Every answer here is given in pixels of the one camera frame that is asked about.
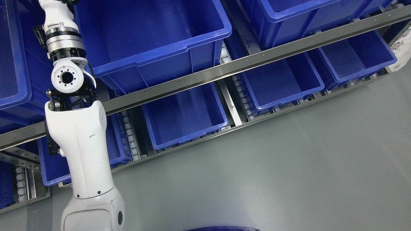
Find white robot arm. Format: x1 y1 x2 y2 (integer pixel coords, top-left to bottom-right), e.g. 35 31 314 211
33 0 125 231

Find blue bin upper left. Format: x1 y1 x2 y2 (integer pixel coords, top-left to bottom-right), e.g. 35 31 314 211
0 0 53 133

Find blue bin lower middle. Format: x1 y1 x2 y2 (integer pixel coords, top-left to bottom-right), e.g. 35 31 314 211
142 83 228 150

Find blue bin lower right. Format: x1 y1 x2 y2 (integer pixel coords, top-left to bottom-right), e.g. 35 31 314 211
238 52 325 116

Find metal shelf rack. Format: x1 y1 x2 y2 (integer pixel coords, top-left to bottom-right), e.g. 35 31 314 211
0 0 411 214

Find blue bin under arm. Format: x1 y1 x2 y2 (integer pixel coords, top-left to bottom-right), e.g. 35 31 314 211
37 113 132 187

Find white sign board blue letters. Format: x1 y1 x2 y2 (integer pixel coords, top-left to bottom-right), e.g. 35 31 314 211
386 27 411 73

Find blue storage bin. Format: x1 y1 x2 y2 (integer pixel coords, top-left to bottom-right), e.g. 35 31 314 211
0 161 15 209

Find blue bin upper centre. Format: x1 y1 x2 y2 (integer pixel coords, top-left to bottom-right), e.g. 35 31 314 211
74 0 232 95

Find blue bin upper right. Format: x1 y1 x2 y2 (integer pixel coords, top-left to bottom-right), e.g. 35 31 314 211
238 0 391 50

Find blue bin far right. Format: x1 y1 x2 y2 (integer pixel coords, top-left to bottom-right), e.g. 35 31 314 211
307 30 397 90

